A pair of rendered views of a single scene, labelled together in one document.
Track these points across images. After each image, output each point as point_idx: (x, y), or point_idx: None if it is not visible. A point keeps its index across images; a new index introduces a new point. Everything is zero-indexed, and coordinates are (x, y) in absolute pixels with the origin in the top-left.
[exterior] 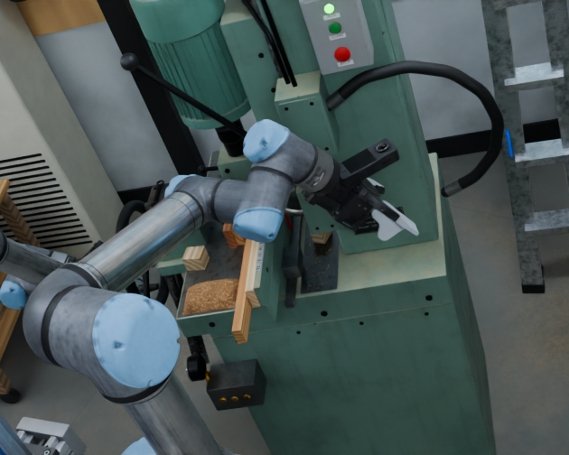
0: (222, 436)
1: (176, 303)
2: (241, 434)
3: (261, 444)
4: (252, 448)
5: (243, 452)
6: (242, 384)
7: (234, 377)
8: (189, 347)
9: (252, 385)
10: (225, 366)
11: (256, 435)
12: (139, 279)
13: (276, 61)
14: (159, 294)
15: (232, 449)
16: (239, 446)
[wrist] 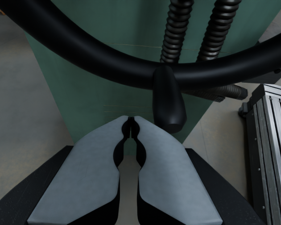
0: (118, 218)
1: (228, 30)
2: (119, 201)
3: (130, 182)
4: (133, 189)
5: (136, 197)
6: (279, 28)
7: (274, 33)
8: (224, 93)
9: (276, 22)
10: (263, 39)
11: (122, 187)
12: (132, 117)
13: None
14: (196, 66)
15: (131, 207)
16: (130, 201)
